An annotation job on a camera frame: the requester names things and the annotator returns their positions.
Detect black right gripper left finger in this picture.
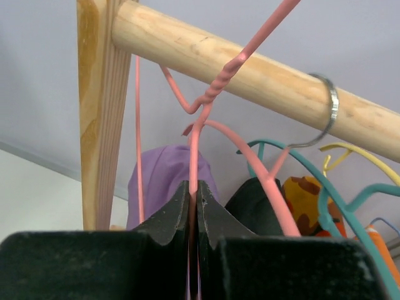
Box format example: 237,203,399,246
1,181,189,299

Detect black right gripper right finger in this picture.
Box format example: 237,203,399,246
197,181,389,299

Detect pink wire hanger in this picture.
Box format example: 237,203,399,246
134,0,303,300

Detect black trousers on rack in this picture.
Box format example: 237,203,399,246
225,177,284,236

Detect pink plastic hanger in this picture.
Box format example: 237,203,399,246
181,72,339,237

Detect purple trousers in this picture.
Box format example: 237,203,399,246
126,145,219,230

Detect orange patterned trousers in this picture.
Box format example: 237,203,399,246
281,176,331,237

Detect teal plastic hanger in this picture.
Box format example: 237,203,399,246
245,139,399,299

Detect bright orange trousers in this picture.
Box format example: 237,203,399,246
365,225,400,287

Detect yellow plastic hanger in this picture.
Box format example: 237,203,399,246
318,142,400,187

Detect wooden clothes rack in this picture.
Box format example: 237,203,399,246
76,0,400,232

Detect blue wire hanger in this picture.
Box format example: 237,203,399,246
370,217,400,236

